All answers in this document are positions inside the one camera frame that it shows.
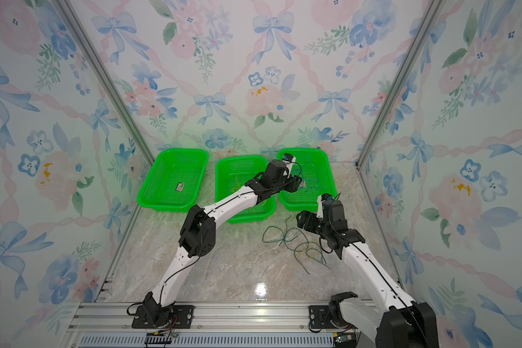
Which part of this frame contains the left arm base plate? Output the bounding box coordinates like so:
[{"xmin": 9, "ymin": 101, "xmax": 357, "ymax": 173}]
[{"xmin": 131, "ymin": 305, "xmax": 196, "ymax": 329}]

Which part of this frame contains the coloured cable pile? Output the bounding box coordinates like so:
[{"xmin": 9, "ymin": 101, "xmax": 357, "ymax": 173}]
[{"xmin": 262, "ymin": 215, "xmax": 331, "ymax": 276}]

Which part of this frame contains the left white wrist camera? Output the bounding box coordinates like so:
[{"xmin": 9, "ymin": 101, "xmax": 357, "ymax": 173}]
[{"xmin": 281, "ymin": 153, "xmax": 296, "ymax": 177}]

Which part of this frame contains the green plastic basket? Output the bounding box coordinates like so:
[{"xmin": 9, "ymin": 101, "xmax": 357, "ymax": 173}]
[
  {"xmin": 277, "ymin": 148, "xmax": 337, "ymax": 212},
  {"xmin": 137, "ymin": 149, "xmax": 209, "ymax": 213},
  {"xmin": 215, "ymin": 155, "xmax": 277, "ymax": 224}
]

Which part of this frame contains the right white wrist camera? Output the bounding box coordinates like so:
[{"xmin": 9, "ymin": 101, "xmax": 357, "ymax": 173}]
[{"xmin": 317, "ymin": 194, "xmax": 334, "ymax": 218}]

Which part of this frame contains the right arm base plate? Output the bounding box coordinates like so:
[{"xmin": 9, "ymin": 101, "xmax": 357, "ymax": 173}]
[{"xmin": 308, "ymin": 303, "xmax": 371, "ymax": 333}]

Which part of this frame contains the right green plastic basket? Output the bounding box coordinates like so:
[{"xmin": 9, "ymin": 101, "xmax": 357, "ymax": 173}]
[{"xmin": 277, "ymin": 148, "xmax": 337, "ymax": 212}]

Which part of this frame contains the right aluminium corner post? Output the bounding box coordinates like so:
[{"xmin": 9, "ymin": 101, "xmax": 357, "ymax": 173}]
[{"xmin": 357, "ymin": 0, "xmax": 445, "ymax": 171}]

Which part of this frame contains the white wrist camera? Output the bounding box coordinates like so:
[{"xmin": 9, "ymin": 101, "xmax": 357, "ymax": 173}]
[
  {"xmin": 281, "ymin": 153, "xmax": 296, "ymax": 177},
  {"xmin": 317, "ymin": 194, "xmax": 334, "ymax": 218}
]

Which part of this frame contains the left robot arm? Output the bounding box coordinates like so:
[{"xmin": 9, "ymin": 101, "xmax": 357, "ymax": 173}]
[{"xmin": 129, "ymin": 153, "xmax": 302, "ymax": 330}]

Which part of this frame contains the left aluminium corner post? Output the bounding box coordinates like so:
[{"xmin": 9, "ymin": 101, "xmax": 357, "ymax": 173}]
[{"xmin": 52, "ymin": 0, "xmax": 155, "ymax": 166}]

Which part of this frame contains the blue cable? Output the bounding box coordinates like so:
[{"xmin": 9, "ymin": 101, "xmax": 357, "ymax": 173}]
[{"xmin": 302, "ymin": 162, "xmax": 327, "ymax": 192}]

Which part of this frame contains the middle green plastic basket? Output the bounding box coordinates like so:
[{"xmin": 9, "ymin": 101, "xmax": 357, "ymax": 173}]
[{"xmin": 215, "ymin": 155, "xmax": 277, "ymax": 224}]

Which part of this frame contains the left green plastic basket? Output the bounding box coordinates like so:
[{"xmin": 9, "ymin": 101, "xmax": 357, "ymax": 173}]
[{"xmin": 137, "ymin": 149, "xmax": 209, "ymax": 213}]

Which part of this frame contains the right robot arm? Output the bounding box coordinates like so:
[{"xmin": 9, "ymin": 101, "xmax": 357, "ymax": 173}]
[{"xmin": 296, "ymin": 194, "xmax": 439, "ymax": 347}]

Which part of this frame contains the aluminium corner post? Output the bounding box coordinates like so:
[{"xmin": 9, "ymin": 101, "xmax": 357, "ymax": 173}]
[
  {"xmin": 52, "ymin": 0, "xmax": 155, "ymax": 166},
  {"xmin": 357, "ymin": 0, "xmax": 445, "ymax": 171}
]

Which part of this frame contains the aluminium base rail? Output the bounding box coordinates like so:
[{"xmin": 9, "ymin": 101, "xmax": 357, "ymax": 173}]
[{"xmin": 58, "ymin": 302, "xmax": 436, "ymax": 348}]

